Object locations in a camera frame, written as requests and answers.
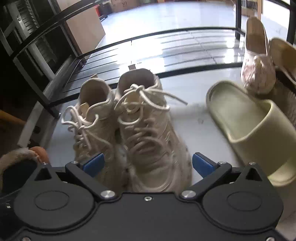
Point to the beige laced sneaker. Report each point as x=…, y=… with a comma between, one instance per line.
x=157, y=159
x=94, y=124

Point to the black metal shoe rack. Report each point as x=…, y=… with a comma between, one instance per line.
x=170, y=52

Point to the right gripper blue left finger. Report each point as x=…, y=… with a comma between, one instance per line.
x=83, y=174

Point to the wooden cabinet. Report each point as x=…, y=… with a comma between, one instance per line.
x=85, y=30

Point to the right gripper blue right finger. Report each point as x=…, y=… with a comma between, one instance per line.
x=211, y=172

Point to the white metal tube leg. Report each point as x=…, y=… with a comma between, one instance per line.
x=30, y=125

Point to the olive green slide sandal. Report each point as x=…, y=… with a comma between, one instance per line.
x=257, y=130

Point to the wooden chair leg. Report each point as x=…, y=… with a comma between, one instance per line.
x=11, y=119

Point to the orange fur-lined boot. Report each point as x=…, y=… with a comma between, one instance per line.
x=18, y=165

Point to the cardboard box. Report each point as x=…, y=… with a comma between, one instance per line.
x=123, y=5

